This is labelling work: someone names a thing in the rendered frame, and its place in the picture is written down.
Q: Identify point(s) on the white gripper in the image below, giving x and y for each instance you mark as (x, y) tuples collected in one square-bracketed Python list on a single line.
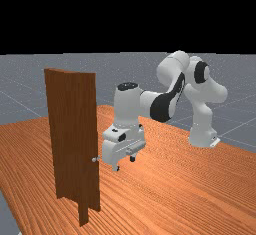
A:
[(115, 145)]

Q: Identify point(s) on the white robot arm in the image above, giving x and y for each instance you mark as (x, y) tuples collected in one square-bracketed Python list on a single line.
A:
[(200, 112)]

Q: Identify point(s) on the brown door leaf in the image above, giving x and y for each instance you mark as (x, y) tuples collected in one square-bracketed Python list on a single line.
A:
[(94, 129)]

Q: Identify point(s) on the brown door frame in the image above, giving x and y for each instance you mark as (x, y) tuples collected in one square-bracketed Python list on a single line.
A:
[(83, 217)]

